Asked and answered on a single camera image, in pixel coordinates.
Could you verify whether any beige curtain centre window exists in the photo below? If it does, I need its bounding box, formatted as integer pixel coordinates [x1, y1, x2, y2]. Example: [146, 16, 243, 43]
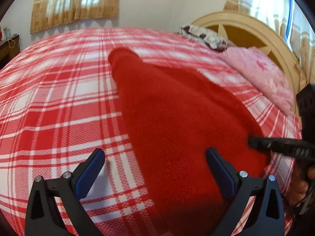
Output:
[30, 0, 119, 34]

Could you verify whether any grey patterned pillow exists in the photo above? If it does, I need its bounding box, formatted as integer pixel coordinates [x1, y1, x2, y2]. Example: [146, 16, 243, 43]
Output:
[181, 25, 235, 52]

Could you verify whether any brown wooden desk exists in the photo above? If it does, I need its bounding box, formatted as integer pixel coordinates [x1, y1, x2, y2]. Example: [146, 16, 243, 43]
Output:
[0, 34, 20, 69]

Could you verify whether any red knitted embroidered sweater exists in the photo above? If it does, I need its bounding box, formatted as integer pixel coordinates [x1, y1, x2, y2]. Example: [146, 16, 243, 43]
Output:
[108, 48, 271, 235]

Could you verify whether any beige curtain window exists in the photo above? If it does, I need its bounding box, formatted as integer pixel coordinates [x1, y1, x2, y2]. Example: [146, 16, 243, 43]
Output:
[224, 0, 314, 83]
[30, 0, 119, 34]

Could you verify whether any person's right hand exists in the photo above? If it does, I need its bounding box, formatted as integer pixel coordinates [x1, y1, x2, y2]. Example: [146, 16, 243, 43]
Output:
[286, 161, 309, 206]

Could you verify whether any cream wooden headboard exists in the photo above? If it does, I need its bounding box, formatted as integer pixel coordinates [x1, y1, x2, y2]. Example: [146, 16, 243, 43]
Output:
[191, 11, 308, 118]

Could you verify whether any pink floral pillow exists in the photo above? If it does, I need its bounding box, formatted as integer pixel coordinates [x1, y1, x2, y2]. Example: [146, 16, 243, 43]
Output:
[220, 46, 294, 116]

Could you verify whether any white cable on desk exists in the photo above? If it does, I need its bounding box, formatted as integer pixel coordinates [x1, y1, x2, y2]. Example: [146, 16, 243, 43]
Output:
[6, 35, 19, 51]

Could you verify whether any beige curtain right window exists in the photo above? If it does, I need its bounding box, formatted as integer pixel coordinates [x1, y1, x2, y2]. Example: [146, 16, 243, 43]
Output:
[224, 0, 314, 83]

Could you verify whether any red white plaid bedsheet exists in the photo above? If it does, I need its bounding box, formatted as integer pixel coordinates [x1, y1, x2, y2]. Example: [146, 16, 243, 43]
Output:
[1, 28, 301, 235]

